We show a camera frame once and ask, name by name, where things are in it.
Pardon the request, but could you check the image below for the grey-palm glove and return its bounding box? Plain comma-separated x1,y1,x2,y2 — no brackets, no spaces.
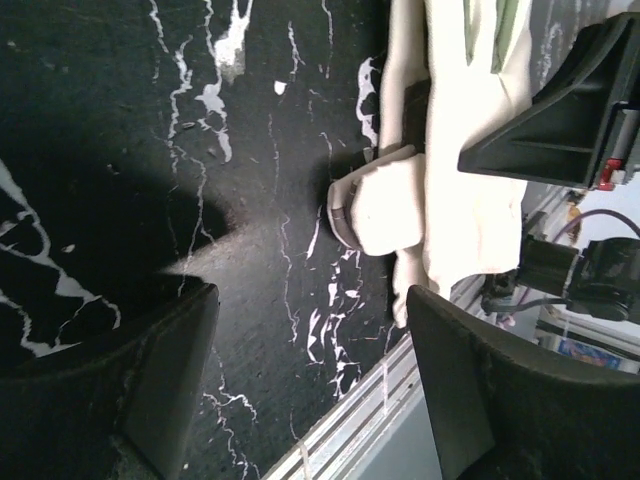
327,1,532,327

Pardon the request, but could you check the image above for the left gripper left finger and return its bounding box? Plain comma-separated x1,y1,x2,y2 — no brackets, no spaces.
1,282,219,479

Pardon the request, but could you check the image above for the aluminium front rail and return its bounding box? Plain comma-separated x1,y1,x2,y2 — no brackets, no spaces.
262,272,524,480

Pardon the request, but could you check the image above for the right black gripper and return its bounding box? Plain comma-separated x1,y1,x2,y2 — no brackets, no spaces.
458,12,639,191

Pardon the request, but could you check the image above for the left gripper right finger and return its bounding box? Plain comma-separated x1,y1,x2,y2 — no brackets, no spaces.
407,286,639,479

